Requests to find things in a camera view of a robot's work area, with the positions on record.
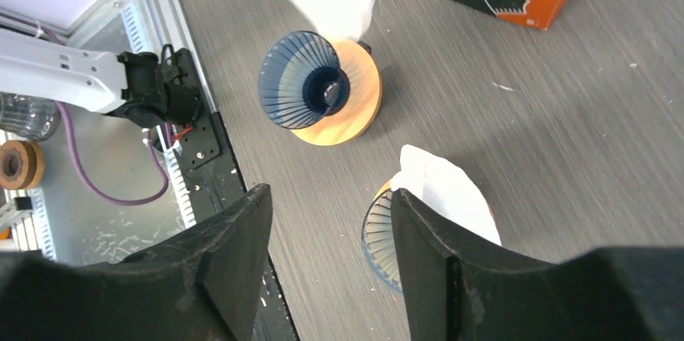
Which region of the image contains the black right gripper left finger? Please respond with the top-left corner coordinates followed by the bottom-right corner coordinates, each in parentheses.
top-left (1, 184), bottom-right (273, 340)

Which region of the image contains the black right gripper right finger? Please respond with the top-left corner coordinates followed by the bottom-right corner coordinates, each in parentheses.
top-left (391, 189), bottom-right (683, 340)

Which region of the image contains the blue glass dripper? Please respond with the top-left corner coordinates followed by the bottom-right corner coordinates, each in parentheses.
top-left (361, 190), bottom-right (402, 295)
top-left (258, 31), bottom-right (351, 130)

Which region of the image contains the white paper coffee filter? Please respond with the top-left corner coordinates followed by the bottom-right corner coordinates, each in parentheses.
top-left (390, 144), bottom-right (502, 246)

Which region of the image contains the wooden ring dripper stand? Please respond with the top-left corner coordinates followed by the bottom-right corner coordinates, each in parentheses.
top-left (292, 39), bottom-right (382, 147)

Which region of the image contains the dark smoky glass dripper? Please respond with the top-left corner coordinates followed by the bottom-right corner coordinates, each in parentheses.
top-left (357, 40), bottom-right (372, 55)

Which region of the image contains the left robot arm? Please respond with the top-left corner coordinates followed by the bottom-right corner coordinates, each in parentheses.
top-left (1, 29), bottom-right (204, 128)

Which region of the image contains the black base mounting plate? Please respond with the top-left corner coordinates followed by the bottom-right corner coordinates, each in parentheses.
top-left (161, 44), bottom-right (298, 340)

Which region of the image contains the clear glass jar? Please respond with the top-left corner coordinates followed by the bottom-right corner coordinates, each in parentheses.
top-left (1, 92), bottom-right (61, 142)

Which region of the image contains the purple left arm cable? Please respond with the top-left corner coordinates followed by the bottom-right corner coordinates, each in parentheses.
top-left (0, 12), bottom-right (171, 208)

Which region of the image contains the wooden ring outside table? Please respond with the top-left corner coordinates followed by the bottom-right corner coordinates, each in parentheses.
top-left (0, 139), bottom-right (46, 192)

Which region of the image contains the aluminium frame rail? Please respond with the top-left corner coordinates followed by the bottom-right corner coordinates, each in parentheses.
top-left (57, 0), bottom-right (217, 113)

